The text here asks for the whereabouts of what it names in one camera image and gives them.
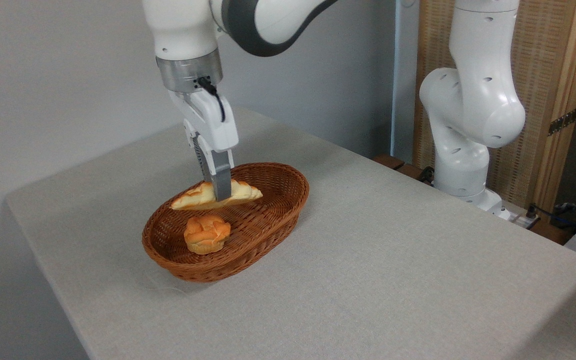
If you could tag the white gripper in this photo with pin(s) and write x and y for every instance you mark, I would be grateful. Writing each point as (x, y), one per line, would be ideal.
(210, 125)

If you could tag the long bread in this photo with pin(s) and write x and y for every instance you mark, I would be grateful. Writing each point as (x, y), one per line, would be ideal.
(193, 197)

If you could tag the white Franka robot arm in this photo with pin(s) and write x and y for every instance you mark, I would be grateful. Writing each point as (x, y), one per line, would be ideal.
(473, 110)

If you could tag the round orange bread bun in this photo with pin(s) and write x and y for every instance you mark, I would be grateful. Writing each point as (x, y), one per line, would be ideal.
(207, 234)

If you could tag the brown woven wicker basket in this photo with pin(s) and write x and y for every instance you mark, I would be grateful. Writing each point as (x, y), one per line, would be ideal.
(263, 225)

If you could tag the brown wooden base board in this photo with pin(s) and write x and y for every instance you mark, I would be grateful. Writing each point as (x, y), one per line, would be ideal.
(390, 161)

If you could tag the grey tablecloth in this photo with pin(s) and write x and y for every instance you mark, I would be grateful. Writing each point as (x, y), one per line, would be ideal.
(368, 275)

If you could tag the white power strip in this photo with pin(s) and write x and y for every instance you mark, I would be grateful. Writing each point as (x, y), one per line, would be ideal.
(520, 220)

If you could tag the metal screen hinge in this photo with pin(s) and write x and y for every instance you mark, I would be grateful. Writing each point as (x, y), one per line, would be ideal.
(563, 121)

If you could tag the white vertical post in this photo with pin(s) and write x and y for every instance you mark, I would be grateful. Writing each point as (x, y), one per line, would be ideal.
(404, 75)

